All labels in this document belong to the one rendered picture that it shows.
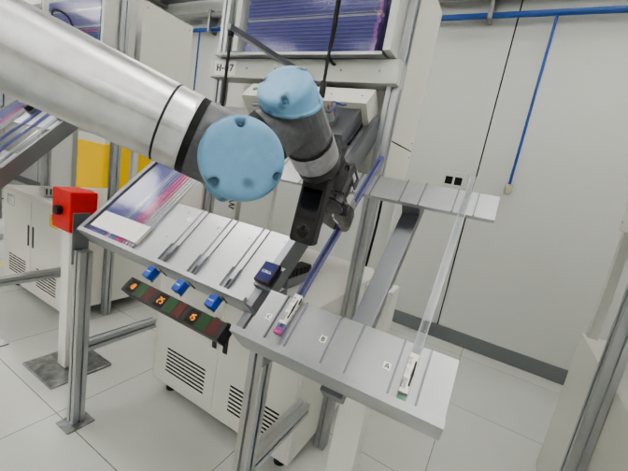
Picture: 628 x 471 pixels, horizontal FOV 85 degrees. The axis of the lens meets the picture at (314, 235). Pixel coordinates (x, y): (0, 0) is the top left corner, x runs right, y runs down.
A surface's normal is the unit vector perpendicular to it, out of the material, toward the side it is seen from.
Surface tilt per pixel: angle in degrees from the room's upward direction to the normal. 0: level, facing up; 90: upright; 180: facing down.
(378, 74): 90
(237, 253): 44
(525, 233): 90
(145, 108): 85
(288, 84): 57
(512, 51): 90
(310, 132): 116
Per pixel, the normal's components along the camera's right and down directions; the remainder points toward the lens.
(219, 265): -0.22, -0.64
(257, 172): 0.22, 0.22
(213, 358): -0.49, 0.08
